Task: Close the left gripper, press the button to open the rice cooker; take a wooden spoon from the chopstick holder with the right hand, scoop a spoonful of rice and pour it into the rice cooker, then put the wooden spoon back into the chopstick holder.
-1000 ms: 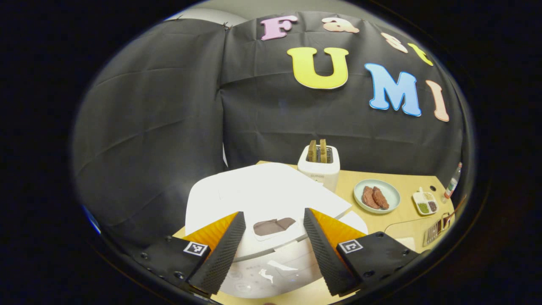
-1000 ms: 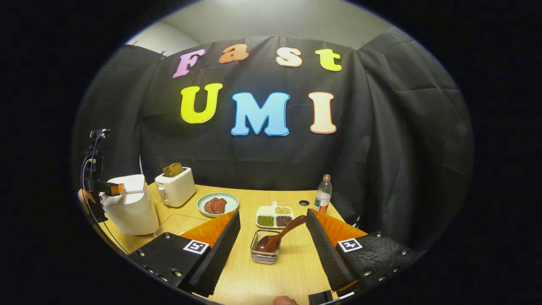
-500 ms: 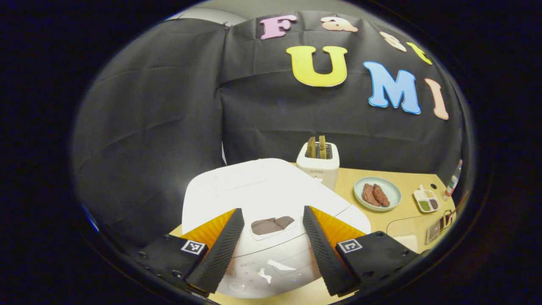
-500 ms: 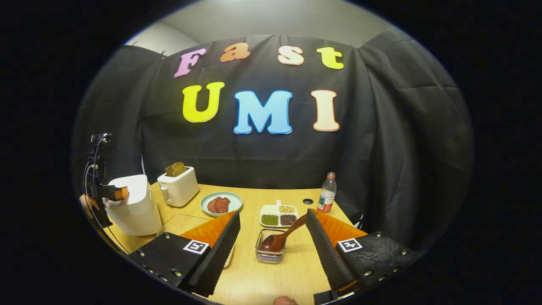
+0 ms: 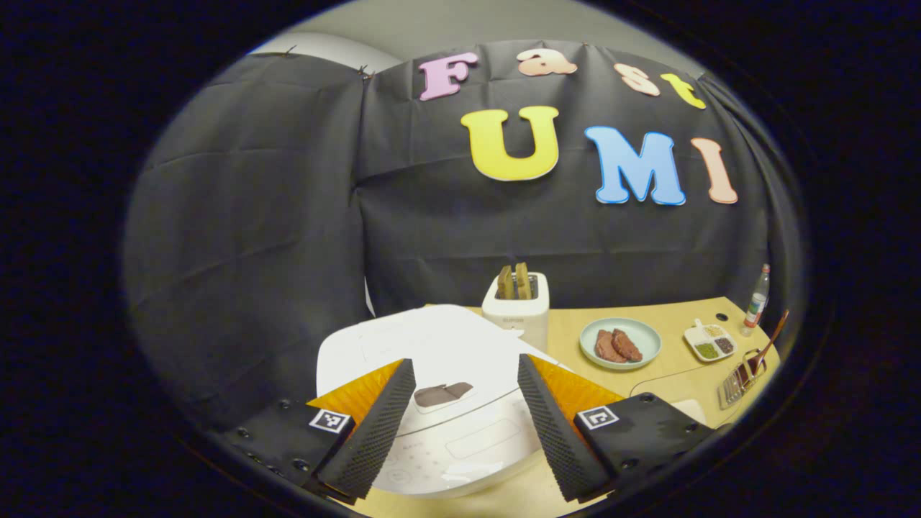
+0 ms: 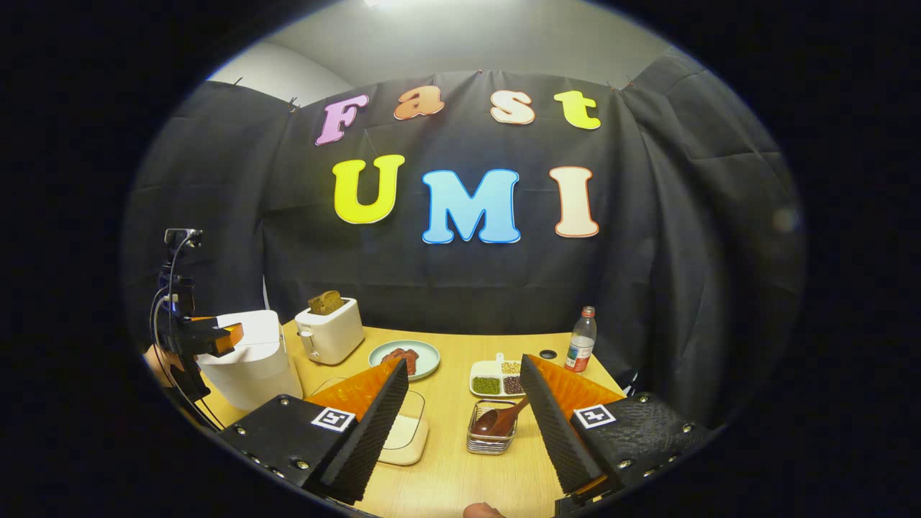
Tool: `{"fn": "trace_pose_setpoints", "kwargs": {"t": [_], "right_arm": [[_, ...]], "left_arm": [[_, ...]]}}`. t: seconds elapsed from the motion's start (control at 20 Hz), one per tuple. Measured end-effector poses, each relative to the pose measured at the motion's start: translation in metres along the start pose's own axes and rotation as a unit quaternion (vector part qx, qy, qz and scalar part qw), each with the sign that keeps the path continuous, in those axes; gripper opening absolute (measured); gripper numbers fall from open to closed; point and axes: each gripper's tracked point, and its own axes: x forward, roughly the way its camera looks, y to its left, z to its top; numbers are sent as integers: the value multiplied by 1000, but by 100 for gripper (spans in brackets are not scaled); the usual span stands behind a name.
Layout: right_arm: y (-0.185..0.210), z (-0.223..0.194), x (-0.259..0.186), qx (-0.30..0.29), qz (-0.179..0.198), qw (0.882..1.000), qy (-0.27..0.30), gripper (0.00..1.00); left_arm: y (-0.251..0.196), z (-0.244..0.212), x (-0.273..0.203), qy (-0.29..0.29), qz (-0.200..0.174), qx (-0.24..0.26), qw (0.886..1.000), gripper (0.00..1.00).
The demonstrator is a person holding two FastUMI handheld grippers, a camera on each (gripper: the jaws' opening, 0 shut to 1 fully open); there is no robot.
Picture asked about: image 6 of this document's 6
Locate black backdrop cloth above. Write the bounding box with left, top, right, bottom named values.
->
left=122, top=47, right=807, bottom=425

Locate light green plate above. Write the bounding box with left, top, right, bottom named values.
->
left=368, top=340, right=441, bottom=382

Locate clear plastic water bottle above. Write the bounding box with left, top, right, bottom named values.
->
left=565, top=306, right=598, bottom=373

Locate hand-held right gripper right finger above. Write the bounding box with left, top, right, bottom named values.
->
left=520, top=354, right=713, bottom=515

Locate white rice cooker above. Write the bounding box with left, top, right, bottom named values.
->
left=196, top=310, right=304, bottom=412

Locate white divided bean dish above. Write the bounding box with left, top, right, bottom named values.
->
left=470, top=353, right=530, bottom=399

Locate white rice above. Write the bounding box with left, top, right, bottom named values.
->
left=379, top=416, right=425, bottom=461

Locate metal wire chopstick holder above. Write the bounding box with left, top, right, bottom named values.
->
left=466, top=399, right=520, bottom=455

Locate clear rice container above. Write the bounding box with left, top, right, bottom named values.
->
left=309, top=378, right=430, bottom=466

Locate brown wooden spoon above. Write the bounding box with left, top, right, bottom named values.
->
left=471, top=398, right=531, bottom=437

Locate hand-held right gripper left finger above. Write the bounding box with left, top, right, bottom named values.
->
left=218, top=358, right=409, bottom=504

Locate white toaster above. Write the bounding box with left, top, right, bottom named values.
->
left=294, top=297, right=366, bottom=366

